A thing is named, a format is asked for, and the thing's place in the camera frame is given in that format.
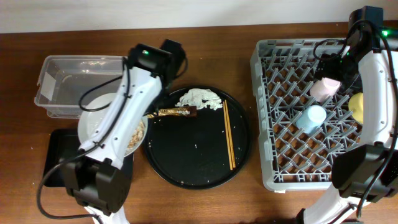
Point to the pink cup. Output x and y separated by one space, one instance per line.
324 88

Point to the grey dishwasher rack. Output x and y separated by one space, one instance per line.
282 75

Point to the wooden chopstick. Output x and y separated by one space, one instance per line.
228 139
234 162

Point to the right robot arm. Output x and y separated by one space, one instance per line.
367 61

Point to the yellow bowl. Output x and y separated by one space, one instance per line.
356 106

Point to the round black serving tray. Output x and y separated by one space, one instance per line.
192 153

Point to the black rectangular tray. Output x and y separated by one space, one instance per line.
63 144

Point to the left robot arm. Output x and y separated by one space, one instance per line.
95 177

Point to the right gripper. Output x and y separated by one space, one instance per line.
328 69

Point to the food scraps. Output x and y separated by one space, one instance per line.
137 137

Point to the clear plastic bin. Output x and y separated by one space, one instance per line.
64 79

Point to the light blue cup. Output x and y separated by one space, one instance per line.
311 119

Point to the grey plate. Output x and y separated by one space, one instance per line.
89 121

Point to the gold coffee sachet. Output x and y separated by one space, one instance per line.
186 111

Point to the crumpled white napkin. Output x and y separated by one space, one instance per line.
201 98

